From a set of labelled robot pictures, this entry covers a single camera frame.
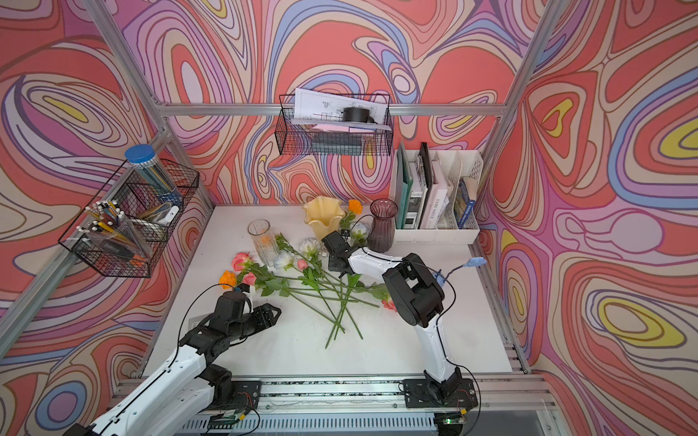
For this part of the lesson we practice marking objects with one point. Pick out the orange rose tall stem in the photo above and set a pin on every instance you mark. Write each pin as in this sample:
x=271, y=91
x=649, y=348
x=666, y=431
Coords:
x=353, y=215

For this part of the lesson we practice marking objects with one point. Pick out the cup of pencils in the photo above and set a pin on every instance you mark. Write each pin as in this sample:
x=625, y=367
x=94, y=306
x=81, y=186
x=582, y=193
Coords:
x=112, y=232

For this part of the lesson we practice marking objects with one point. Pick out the yellow ruffled vase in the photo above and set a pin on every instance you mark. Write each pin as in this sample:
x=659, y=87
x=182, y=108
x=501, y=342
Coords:
x=323, y=214

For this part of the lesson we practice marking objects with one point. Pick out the black wire basket back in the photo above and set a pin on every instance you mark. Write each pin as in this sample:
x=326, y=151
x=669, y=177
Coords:
x=311, y=140

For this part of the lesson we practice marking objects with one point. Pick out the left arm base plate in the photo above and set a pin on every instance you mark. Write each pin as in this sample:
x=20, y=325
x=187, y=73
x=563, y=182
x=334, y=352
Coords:
x=237, y=395

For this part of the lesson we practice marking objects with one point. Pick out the clear glass vase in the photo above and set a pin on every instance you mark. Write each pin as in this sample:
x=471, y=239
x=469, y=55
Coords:
x=264, y=240

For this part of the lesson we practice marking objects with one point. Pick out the black wire basket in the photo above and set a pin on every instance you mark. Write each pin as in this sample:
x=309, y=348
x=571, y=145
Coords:
x=156, y=221
x=311, y=140

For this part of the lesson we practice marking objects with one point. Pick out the white plastic book organizer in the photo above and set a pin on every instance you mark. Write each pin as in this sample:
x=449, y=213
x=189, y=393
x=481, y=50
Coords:
x=444, y=211

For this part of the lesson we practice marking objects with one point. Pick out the white papers in basket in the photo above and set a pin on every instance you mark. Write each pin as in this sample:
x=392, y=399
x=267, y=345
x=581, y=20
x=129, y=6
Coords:
x=315, y=108

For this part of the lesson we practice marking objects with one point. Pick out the blue desk lamp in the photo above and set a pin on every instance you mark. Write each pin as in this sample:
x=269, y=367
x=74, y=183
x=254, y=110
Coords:
x=474, y=262

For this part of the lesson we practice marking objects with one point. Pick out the purple ribbed glass vase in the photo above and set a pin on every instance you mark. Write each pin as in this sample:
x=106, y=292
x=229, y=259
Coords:
x=381, y=237

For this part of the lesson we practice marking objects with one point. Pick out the black tape roll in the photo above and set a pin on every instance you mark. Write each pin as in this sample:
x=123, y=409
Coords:
x=356, y=114

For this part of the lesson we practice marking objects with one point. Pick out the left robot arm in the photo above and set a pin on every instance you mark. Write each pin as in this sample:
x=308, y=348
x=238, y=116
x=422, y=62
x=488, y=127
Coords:
x=188, y=381

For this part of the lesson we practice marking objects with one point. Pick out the small pink rosebud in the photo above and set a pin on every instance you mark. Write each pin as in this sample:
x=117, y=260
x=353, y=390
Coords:
x=318, y=279

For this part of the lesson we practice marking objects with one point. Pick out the blue treehouse book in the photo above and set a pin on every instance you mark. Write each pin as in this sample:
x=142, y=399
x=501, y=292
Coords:
x=466, y=196

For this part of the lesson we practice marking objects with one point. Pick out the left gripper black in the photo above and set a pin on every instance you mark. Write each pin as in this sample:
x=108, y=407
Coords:
x=264, y=318

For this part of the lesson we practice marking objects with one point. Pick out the pink rose beside gripper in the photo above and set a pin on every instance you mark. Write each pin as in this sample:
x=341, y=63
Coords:
x=249, y=279

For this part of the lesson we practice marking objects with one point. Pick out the black wire basket left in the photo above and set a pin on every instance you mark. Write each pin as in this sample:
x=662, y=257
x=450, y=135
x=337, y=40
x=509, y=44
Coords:
x=156, y=221

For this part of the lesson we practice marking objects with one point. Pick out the teal green folder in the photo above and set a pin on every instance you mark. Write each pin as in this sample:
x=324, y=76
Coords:
x=404, y=182

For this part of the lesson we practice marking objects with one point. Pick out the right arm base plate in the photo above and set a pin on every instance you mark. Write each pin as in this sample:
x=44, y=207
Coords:
x=422, y=393

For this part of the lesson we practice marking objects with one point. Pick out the orange rose left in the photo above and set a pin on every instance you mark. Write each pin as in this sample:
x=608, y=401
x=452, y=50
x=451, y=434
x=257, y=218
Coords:
x=228, y=280

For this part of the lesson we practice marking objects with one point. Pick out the black white magazine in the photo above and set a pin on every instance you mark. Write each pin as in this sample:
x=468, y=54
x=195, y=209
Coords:
x=417, y=196

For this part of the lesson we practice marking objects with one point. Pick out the blue lid pencil jar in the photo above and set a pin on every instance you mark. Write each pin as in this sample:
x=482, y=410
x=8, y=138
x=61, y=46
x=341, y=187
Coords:
x=144, y=159

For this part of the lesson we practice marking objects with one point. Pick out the pink rose left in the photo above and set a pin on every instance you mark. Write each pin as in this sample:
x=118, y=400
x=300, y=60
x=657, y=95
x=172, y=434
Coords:
x=267, y=282

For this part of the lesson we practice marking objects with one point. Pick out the pink rose right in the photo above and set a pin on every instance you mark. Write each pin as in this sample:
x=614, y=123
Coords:
x=372, y=296

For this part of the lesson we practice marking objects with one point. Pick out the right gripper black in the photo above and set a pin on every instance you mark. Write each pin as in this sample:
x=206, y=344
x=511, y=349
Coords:
x=332, y=262

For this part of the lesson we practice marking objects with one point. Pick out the pink book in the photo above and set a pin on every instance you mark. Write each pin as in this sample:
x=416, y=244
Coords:
x=437, y=198

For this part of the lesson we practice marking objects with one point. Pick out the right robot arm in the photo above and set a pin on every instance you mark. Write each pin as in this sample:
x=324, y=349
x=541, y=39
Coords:
x=419, y=300

